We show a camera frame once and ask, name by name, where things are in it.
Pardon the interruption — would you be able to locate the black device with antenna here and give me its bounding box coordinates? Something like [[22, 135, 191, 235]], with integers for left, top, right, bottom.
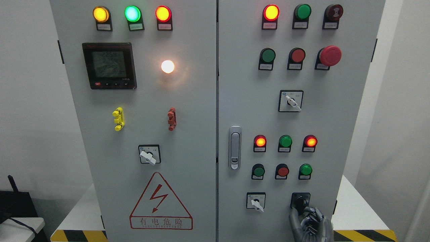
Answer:
[[0, 175, 38, 223]]

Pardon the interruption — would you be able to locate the upper right white selector switch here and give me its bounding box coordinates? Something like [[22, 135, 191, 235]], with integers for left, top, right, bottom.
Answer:
[[278, 90, 304, 112]]

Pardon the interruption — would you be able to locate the red push button lower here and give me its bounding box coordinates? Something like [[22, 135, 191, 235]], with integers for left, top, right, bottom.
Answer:
[[275, 164, 289, 180]]

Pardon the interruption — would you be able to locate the dark red buzzer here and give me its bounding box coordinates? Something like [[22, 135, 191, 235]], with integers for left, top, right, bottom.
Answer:
[[322, 4, 344, 30]]

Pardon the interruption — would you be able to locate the green lit indicator light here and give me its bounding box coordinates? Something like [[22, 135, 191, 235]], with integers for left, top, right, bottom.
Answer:
[[124, 5, 144, 32]]

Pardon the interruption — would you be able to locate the grey cabinet door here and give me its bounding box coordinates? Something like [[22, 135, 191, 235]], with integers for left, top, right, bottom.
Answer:
[[218, 0, 385, 242], [50, 0, 217, 242]]

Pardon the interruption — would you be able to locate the black digital power meter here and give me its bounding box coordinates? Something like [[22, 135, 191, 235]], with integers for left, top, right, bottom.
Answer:
[[82, 42, 137, 89]]

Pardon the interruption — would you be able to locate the lower white selector switch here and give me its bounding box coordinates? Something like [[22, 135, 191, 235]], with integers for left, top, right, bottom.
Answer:
[[246, 192, 266, 213]]

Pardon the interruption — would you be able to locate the red electric hazard warning sticker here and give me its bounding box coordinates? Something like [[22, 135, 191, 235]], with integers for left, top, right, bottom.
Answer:
[[129, 172, 193, 230]]

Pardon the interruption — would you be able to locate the black cable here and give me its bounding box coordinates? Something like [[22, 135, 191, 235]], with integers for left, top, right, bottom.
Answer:
[[6, 215, 38, 236]]

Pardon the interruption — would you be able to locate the yellow terminal clip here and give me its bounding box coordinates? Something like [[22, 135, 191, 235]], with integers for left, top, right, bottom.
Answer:
[[112, 107, 125, 131]]

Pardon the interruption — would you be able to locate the white platform with hazard stripes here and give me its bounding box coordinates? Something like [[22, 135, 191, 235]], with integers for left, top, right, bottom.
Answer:
[[50, 177, 397, 242]]

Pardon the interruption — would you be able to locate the left door white selector switch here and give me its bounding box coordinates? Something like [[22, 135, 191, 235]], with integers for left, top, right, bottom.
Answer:
[[138, 145, 161, 166]]

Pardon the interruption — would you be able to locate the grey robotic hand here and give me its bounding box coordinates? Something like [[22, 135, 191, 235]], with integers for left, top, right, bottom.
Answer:
[[289, 207, 334, 242]]

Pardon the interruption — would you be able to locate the green indicator light top right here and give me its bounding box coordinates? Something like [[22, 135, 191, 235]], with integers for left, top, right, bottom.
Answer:
[[292, 4, 312, 29]]

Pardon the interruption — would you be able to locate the yellow indicator light top left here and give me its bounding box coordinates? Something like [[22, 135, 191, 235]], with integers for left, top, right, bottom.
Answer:
[[93, 6, 113, 32]]

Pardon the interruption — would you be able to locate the red lit light middle left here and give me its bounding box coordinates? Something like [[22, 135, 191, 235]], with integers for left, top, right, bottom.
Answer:
[[253, 134, 267, 153]]

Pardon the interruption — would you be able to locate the red emergency stop mushroom button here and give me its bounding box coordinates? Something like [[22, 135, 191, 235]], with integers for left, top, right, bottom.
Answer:
[[314, 45, 342, 71]]

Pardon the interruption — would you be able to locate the white lit indicator lamp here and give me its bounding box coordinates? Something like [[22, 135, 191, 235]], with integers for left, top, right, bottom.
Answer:
[[160, 59, 175, 74]]

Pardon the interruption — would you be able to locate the green push button lower left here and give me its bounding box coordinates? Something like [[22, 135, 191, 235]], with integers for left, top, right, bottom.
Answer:
[[251, 163, 265, 180]]

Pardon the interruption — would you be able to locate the red lit indicator light left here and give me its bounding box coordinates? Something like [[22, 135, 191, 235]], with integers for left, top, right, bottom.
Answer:
[[155, 5, 173, 31]]

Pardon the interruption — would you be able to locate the red terminal clip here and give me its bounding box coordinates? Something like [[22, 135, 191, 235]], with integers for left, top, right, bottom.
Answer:
[[167, 107, 177, 131]]

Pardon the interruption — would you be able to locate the white side table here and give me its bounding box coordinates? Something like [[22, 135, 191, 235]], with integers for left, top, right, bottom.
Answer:
[[0, 217, 45, 242]]

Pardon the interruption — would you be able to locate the grey left cabinet door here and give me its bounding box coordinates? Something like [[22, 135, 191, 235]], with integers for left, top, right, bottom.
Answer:
[[50, 0, 217, 242]]

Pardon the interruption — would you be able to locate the red push button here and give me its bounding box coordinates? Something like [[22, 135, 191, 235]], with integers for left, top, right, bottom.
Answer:
[[275, 164, 289, 180], [287, 47, 306, 70]]

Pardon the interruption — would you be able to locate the green indicator light middle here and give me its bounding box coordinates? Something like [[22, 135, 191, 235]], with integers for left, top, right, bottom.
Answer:
[[278, 135, 292, 153]]

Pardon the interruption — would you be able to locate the green push button upper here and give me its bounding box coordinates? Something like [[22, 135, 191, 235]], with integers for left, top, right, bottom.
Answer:
[[258, 48, 275, 71]]

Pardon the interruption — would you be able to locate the silver door latch handle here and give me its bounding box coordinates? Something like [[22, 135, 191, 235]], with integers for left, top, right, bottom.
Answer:
[[228, 126, 242, 170]]

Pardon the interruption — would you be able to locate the grey right cabinet door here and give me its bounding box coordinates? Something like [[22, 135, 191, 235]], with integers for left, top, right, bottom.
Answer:
[[218, 0, 385, 242]]

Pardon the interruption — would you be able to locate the black rotary knob switch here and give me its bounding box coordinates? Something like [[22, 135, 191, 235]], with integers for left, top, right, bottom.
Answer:
[[290, 192, 311, 215]]

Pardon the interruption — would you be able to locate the red push button upper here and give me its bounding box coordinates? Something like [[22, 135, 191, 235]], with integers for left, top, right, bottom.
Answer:
[[287, 47, 306, 70]]

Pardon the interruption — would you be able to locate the red lit light right door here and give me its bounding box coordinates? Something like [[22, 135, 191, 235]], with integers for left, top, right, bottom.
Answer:
[[261, 4, 280, 30]]

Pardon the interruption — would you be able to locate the red indicator light middle right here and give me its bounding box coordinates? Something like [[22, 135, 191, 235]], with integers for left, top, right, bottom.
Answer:
[[302, 135, 318, 153]]

